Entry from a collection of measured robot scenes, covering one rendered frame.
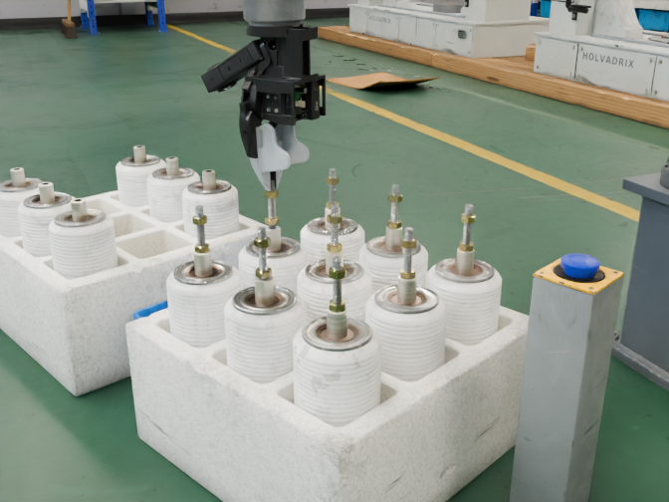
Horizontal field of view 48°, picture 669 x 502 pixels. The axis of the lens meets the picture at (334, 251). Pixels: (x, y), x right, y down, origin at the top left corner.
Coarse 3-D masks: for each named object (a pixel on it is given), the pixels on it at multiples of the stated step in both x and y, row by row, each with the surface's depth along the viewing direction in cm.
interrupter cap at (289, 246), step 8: (288, 240) 106; (296, 240) 105; (248, 248) 103; (256, 248) 103; (288, 248) 103; (296, 248) 103; (256, 256) 101; (272, 256) 100; (280, 256) 100; (288, 256) 101
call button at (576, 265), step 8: (568, 256) 80; (576, 256) 80; (584, 256) 80; (560, 264) 80; (568, 264) 79; (576, 264) 78; (584, 264) 78; (592, 264) 78; (568, 272) 79; (576, 272) 78; (584, 272) 78; (592, 272) 78
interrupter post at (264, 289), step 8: (256, 280) 87; (264, 280) 86; (272, 280) 87; (256, 288) 87; (264, 288) 86; (272, 288) 87; (256, 296) 87; (264, 296) 87; (272, 296) 87; (264, 304) 87
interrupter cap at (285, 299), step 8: (248, 288) 91; (280, 288) 91; (240, 296) 89; (248, 296) 89; (280, 296) 89; (288, 296) 89; (296, 296) 89; (240, 304) 87; (248, 304) 87; (256, 304) 88; (272, 304) 88; (280, 304) 87; (288, 304) 87; (248, 312) 85; (256, 312) 85; (264, 312) 85; (272, 312) 85; (280, 312) 85
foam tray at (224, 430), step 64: (512, 320) 99; (192, 384) 90; (256, 384) 84; (384, 384) 85; (448, 384) 85; (512, 384) 98; (192, 448) 94; (256, 448) 84; (320, 448) 75; (384, 448) 79; (448, 448) 89
